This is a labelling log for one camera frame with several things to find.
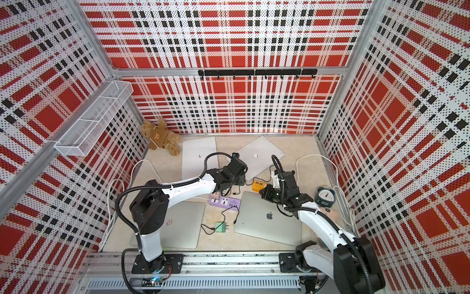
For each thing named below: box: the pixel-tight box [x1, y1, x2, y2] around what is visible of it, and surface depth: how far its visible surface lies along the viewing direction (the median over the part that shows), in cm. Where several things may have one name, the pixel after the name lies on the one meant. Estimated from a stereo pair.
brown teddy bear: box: [140, 118, 182, 157], surface depth 113 cm
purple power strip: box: [208, 196, 242, 210], surface depth 90 cm
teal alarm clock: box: [314, 184, 336, 208], surface depth 91 cm
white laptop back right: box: [227, 135, 286, 181], surface depth 116 cm
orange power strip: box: [252, 180, 268, 193], surface depth 97 cm
